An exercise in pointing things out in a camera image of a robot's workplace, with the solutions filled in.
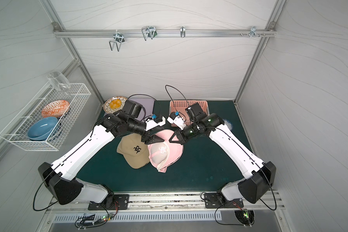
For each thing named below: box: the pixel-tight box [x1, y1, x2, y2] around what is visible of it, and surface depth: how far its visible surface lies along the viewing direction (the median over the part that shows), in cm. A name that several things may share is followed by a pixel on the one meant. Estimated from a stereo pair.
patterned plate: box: [102, 95, 128, 114], surface depth 117 cm
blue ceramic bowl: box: [27, 116, 58, 141], surface depth 62 cm
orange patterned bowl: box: [41, 100, 71, 118], surface depth 72 cm
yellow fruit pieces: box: [109, 98, 122, 109], surface depth 117 cm
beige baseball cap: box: [116, 132, 151, 169], surface depth 88 cm
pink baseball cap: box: [147, 129, 184, 174], surface depth 68 cm
